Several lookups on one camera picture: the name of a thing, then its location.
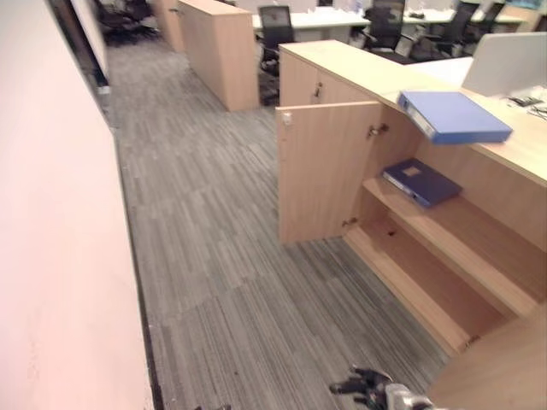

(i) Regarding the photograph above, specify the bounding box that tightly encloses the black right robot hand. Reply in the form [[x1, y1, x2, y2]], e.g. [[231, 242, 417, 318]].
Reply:
[[328, 366, 395, 405]]

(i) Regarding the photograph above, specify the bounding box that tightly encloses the light blue box folder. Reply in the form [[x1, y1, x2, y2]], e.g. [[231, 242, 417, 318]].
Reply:
[[397, 90, 514, 146]]

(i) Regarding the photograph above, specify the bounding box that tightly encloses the plain wood cabinet door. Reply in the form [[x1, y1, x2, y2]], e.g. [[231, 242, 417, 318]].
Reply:
[[427, 313, 547, 410]]

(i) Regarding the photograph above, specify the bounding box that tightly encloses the wood cabinet shelf board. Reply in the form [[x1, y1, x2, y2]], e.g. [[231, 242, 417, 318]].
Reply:
[[362, 176, 538, 319]]

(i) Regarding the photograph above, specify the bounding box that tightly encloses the dark blue box folder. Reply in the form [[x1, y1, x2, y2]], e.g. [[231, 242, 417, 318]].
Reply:
[[381, 157, 464, 210]]

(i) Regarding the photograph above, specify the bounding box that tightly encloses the wood cabinet door with lock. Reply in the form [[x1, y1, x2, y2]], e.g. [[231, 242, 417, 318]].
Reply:
[[275, 101, 384, 246]]

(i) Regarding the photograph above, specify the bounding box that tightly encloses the open light wood office cabinet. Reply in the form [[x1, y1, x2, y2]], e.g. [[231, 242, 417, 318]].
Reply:
[[278, 40, 547, 356]]

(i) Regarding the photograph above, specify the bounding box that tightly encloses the black mesh office chair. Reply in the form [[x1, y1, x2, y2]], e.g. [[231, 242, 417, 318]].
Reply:
[[255, 5, 297, 106], [421, 3, 472, 60], [361, 0, 412, 57]]

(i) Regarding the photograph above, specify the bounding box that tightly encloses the tall closed light wood cabinet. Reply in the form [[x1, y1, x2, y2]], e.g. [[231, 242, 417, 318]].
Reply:
[[176, 0, 260, 114]]

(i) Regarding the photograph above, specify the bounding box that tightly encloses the white office desk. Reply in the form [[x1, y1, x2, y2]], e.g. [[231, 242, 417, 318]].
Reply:
[[402, 9, 457, 26], [250, 10, 371, 44]]

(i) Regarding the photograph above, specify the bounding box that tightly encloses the white desk with papers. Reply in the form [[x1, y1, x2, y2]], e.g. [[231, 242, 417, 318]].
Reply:
[[403, 56, 547, 117]]

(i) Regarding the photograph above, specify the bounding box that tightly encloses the black desk keyboard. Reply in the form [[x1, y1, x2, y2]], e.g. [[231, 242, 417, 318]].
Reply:
[[508, 96, 546, 108]]

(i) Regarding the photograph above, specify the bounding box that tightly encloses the white desk divider panel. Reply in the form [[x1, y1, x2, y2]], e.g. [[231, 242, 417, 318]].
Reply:
[[462, 32, 547, 99]]

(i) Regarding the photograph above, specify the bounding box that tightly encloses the light wood cabinet with handle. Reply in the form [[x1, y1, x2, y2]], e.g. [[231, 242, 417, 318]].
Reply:
[[150, 0, 185, 55]]

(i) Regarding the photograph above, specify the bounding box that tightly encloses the white partition board dark frame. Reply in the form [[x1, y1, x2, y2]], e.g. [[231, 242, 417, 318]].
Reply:
[[45, 0, 110, 89]]

